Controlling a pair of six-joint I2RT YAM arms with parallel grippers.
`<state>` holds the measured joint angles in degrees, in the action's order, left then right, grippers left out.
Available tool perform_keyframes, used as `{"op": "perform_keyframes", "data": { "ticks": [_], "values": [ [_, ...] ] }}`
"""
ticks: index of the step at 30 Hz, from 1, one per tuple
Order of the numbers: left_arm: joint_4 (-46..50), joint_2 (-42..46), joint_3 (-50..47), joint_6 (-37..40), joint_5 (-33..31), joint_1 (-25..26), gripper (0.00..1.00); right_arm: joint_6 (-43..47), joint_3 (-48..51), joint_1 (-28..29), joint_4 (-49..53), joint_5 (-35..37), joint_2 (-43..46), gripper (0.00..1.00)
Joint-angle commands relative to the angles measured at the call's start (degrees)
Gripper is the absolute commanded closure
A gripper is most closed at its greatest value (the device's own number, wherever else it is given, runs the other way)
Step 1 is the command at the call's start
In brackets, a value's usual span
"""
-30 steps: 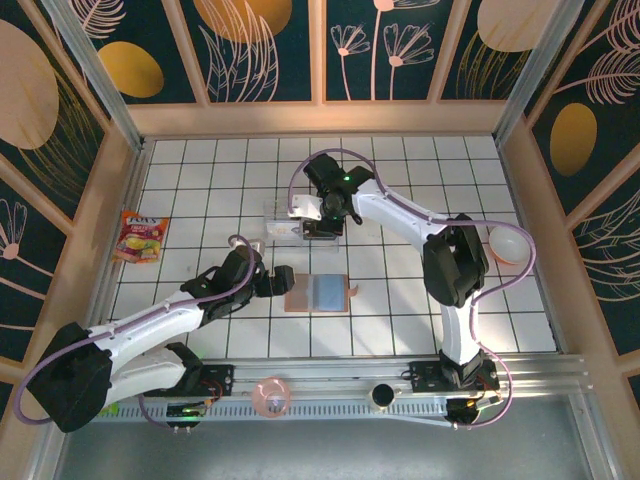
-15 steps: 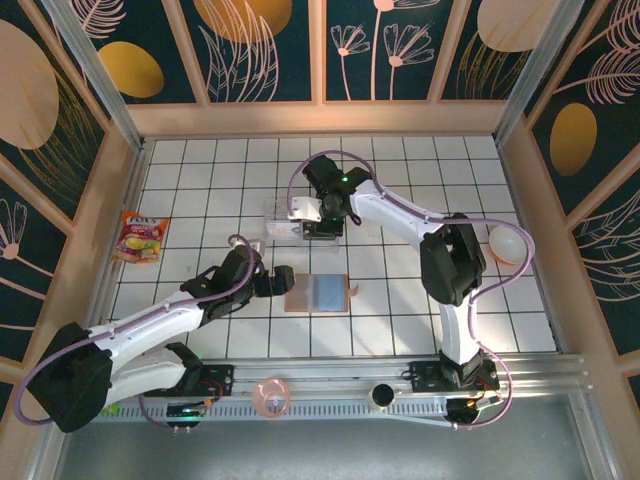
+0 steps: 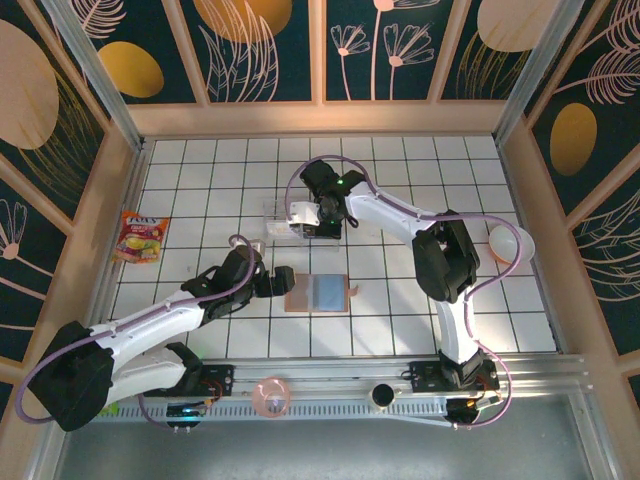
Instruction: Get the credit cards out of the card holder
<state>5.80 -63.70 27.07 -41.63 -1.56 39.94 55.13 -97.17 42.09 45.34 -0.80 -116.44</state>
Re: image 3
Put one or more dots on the pink leather card holder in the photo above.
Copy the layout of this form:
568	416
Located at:
325	295

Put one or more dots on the fruit candy bag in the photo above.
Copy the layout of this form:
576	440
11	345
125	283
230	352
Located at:
140	237

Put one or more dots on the black card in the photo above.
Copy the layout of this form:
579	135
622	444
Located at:
327	231

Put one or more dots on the black and white mug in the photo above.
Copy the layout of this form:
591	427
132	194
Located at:
382	396

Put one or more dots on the green packet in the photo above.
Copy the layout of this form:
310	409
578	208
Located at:
110	410

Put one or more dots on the white bowl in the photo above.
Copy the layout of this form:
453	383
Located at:
505	242

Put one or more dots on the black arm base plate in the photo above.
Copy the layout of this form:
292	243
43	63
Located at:
425	375
220	380

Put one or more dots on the aluminium frame post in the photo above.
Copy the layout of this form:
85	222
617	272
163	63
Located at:
540	65
100	85

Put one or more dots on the clear acrylic card stand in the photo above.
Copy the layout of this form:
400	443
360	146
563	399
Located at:
275	210

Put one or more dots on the black controller board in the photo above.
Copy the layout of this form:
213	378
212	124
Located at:
185	412
462	412

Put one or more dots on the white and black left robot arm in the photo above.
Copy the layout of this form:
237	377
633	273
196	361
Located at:
150	325

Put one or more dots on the pink translucent cup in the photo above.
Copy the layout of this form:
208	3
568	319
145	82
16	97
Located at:
271	397

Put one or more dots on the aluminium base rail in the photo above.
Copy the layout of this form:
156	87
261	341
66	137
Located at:
325	375

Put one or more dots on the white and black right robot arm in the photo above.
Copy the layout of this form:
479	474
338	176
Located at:
385	210

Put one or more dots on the silver VIP card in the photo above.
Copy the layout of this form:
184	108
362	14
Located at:
277	230

